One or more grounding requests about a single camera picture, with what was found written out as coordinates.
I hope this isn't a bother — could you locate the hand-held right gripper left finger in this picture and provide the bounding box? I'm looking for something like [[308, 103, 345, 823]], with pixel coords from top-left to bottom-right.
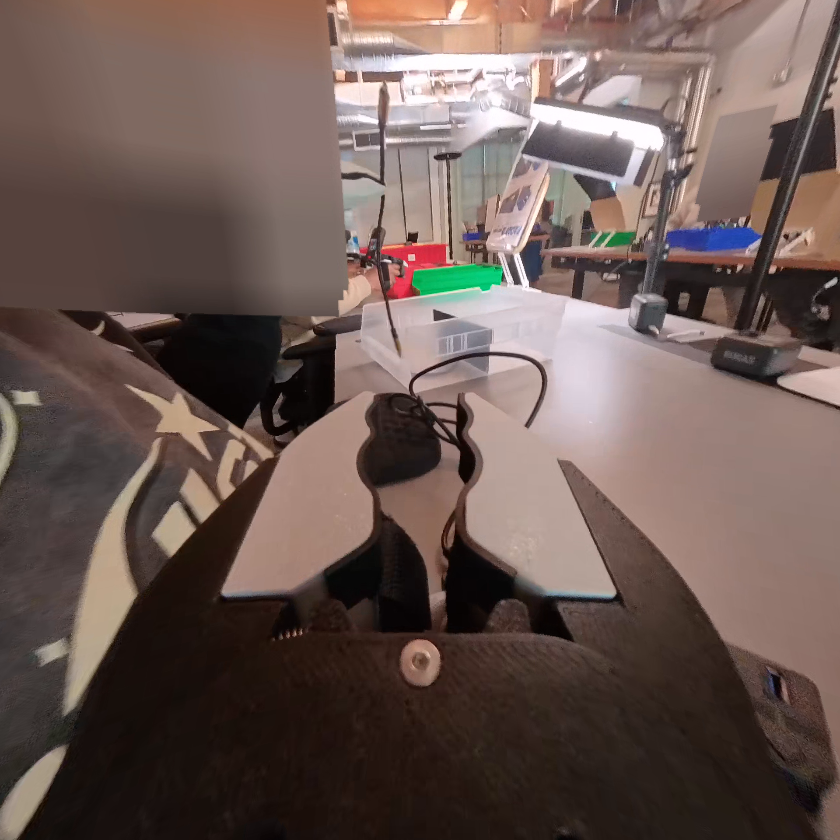
[[220, 391, 382, 601]]

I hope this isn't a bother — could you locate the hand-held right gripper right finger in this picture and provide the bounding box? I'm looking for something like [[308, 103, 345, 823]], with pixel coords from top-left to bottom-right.
[[456, 392, 619, 601]]

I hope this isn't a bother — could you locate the black usb hub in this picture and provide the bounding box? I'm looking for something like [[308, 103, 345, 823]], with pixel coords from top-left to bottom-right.
[[363, 392, 444, 487]]

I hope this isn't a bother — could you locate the thin black hub cable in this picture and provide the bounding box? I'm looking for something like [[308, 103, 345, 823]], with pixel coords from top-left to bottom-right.
[[387, 352, 550, 559]]

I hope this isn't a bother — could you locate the clear plastic storage bin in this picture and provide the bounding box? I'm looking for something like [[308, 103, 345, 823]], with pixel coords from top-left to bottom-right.
[[360, 289, 571, 388]]

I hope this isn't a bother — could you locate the black office chair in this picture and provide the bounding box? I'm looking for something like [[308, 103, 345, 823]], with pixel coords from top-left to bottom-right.
[[157, 314, 339, 450]]

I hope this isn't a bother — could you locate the dark desk mat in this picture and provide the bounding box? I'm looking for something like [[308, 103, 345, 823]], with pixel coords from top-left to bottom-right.
[[600, 323, 840, 388]]

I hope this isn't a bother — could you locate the grey charger cube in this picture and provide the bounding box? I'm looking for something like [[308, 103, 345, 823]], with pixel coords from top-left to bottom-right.
[[628, 293, 669, 333]]

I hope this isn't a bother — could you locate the green storage bin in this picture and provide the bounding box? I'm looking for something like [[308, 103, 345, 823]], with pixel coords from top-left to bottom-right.
[[412, 262, 505, 296]]

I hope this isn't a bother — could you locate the person's printed dark sweatshirt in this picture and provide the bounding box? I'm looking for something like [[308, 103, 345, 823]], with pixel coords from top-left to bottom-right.
[[0, 308, 277, 840]]

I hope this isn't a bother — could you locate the grey rectangular case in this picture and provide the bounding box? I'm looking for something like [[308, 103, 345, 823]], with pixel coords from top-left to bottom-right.
[[710, 335, 803, 378]]

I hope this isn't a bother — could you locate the red storage bin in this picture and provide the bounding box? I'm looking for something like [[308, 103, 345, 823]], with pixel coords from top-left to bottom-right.
[[360, 243, 454, 299]]

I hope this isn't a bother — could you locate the printed sign board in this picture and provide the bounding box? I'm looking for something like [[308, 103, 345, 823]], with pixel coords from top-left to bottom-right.
[[486, 161, 551, 286]]

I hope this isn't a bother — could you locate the brown cardboard box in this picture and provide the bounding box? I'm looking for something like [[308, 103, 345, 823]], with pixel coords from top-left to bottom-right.
[[587, 184, 647, 244]]

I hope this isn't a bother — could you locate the white pad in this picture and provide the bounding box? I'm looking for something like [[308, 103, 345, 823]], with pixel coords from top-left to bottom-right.
[[777, 366, 840, 409]]

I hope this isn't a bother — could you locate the wooden table with black legs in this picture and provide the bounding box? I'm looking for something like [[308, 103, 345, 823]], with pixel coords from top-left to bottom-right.
[[541, 243, 840, 309]]

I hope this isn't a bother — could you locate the black light stand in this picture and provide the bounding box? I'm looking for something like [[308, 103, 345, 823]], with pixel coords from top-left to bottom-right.
[[640, 98, 697, 296]]

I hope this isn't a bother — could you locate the blue storage bin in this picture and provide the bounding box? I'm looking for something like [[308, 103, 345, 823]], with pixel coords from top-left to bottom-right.
[[666, 226, 762, 252]]

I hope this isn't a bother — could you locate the dark grey textured device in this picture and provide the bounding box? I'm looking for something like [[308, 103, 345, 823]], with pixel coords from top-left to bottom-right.
[[725, 643, 837, 821]]

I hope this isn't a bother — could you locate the studio light panel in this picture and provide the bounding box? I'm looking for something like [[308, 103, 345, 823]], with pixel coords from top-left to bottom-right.
[[521, 97, 683, 188]]

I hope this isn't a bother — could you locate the black metal pole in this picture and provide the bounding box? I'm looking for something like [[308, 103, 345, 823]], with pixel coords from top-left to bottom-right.
[[734, 0, 840, 332]]

